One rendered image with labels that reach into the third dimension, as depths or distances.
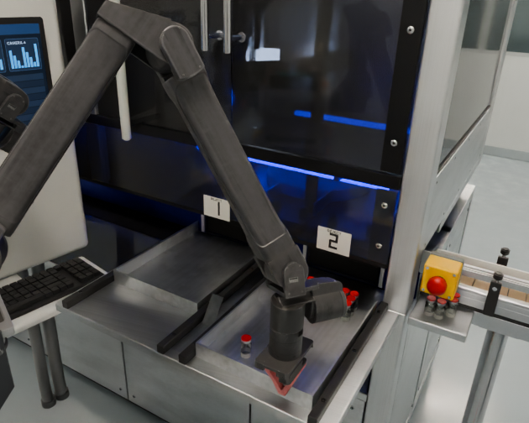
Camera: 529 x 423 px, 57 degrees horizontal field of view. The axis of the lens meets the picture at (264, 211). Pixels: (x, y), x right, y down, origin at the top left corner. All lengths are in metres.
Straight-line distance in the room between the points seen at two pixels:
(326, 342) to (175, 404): 0.93
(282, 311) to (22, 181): 0.42
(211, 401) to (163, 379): 0.21
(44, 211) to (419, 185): 1.02
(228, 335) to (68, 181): 0.71
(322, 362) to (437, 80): 0.59
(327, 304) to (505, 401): 1.69
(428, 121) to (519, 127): 4.71
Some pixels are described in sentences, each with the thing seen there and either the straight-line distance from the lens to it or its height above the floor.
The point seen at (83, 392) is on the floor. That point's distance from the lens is 2.31.
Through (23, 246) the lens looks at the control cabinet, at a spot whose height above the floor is 0.88.
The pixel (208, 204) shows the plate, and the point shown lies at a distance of 1.33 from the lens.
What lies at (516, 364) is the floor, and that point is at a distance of 2.66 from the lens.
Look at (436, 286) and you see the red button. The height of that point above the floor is 1.00.
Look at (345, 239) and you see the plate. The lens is 1.16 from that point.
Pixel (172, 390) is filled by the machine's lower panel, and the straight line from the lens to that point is 1.86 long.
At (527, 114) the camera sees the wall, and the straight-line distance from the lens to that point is 5.69.
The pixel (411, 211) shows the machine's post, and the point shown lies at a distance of 1.09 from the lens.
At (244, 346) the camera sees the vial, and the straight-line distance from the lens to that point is 1.01.
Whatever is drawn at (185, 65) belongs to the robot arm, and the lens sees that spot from 0.70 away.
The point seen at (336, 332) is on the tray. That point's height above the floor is 0.88.
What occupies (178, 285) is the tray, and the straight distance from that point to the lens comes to 1.25.
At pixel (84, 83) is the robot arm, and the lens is 0.70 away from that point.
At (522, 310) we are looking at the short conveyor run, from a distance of 1.27.
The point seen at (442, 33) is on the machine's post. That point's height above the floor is 1.50.
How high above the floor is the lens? 1.57
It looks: 25 degrees down
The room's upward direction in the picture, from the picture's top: 2 degrees clockwise
